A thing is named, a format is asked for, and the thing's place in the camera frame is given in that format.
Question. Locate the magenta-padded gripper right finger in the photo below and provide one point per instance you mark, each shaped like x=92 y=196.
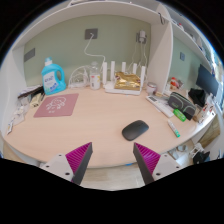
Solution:
x=148 y=158

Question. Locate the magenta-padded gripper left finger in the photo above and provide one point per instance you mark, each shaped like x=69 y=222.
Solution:
x=78 y=156

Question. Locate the black computer mouse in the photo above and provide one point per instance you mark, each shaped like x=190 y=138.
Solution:
x=135 y=130

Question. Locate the pink printed mouse pad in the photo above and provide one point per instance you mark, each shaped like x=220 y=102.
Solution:
x=56 y=105

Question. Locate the white green marker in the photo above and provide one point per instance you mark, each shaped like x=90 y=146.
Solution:
x=174 y=129

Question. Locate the small green bottle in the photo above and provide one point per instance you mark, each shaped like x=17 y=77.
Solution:
x=179 y=115

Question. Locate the white remote control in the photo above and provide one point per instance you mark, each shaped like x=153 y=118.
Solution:
x=160 y=106

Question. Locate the grey pencil case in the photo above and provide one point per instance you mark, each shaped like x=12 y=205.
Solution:
x=181 y=103

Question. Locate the small pink jar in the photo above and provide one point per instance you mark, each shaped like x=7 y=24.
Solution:
x=151 y=88

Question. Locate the pale yellow box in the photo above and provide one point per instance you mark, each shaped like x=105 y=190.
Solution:
x=36 y=100

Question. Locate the white power strip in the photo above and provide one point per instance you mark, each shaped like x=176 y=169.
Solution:
x=78 y=84

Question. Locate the clear plastic bags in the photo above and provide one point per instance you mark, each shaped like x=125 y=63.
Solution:
x=20 y=111

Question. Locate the white blue packet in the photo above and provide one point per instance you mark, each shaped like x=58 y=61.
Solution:
x=10 y=127

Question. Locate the white router with antennas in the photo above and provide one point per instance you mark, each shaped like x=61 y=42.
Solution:
x=110 y=87

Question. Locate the black bag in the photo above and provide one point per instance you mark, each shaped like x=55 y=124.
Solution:
x=197 y=96

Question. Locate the gold foil bag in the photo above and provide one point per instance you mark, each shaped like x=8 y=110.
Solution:
x=127 y=81

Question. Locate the clear plastic bottle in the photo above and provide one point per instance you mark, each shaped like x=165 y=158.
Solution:
x=95 y=78

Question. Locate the blue detergent bottle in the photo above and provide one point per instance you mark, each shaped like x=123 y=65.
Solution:
x=52 y=80

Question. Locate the dark book with white cover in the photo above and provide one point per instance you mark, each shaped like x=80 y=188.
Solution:
x=30 y=91

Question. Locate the black monitor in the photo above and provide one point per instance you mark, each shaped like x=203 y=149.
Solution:
x=206 y=80

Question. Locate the white shelf unit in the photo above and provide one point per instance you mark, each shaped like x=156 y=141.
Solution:
x=160 y=60

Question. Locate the wide grey wall plate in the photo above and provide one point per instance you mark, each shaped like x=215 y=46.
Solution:
x=29 y=55

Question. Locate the white wall charger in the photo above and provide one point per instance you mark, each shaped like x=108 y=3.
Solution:
x=142 y=36

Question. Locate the square grey wall socket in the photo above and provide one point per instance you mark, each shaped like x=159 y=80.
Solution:
x=91 y=33

